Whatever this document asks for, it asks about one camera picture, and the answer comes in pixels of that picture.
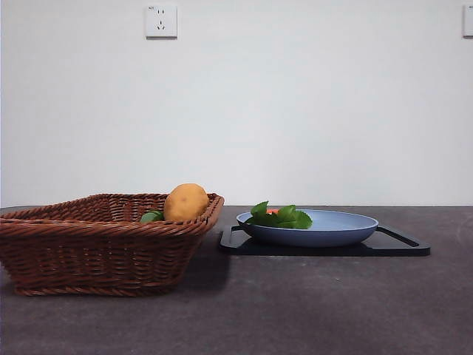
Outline orange carrot with green leaves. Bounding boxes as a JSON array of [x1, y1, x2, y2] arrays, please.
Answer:
[[245, 200, 313, 230]]

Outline light blue plate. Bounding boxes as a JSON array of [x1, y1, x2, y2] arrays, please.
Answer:
[[236, 209, 379, 249]]

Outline yellow potato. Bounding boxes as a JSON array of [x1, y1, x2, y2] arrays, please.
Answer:
[[163, 183, 210, 222]]

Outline green chili pepper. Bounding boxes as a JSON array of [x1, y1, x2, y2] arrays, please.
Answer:
[[139, 209, 165, 223]]

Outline brown wicker basket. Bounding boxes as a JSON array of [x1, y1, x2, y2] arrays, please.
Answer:
[[0, 192, 225, 297]]

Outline black rectangular tray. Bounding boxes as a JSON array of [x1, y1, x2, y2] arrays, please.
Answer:
[[220, 224, 432, 257]]

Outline white wall socket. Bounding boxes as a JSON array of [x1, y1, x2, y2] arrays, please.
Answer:
[[144, 2, 178, 39], [463, 4, 473, 38]]

